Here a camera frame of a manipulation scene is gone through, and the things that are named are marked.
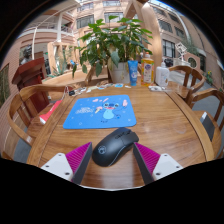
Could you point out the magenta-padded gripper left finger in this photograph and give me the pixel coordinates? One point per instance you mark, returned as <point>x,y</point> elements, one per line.
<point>78,158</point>

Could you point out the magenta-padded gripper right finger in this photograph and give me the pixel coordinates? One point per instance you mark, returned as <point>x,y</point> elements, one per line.
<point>148,160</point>

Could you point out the black computer mouse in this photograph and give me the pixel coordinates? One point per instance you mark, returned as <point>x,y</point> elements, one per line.
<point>113,146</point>

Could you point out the blue cartoon mouse pad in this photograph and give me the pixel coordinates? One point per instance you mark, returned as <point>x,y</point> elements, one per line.
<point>83,113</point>

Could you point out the small black charger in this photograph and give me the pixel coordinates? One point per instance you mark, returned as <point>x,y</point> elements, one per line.
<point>71,92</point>

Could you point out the black flat box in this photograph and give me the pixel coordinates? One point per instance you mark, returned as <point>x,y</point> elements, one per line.
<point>208,126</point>

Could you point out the white crumpled wrapper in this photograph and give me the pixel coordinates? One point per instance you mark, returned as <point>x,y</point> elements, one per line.
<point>155,88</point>

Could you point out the light blue sticker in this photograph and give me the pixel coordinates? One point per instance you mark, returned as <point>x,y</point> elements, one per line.
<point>119,85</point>

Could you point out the long wooden planter box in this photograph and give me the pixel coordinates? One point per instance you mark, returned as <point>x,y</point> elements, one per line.
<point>63,78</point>

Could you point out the wooden armchair with red bag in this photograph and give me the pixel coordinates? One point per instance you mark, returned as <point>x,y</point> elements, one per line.
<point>16,103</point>

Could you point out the white pump bottle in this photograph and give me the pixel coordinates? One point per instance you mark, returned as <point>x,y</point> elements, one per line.
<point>162,76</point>

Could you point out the blue tube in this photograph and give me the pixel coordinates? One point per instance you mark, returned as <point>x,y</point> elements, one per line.
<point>133,73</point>

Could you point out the yellow liquid soap bottle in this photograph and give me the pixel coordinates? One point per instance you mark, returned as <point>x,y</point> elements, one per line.
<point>147,71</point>

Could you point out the wooden armchair with black box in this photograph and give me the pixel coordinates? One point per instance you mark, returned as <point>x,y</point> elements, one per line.
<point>213,95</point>

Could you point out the dark bust statue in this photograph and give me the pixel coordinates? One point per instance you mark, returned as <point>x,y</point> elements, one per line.
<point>26,56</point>

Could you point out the green plant in white pot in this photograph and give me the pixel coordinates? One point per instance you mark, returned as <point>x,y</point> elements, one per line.
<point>110,40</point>

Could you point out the red wooden pedestal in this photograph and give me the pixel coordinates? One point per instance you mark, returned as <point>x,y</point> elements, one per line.
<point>31,75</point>

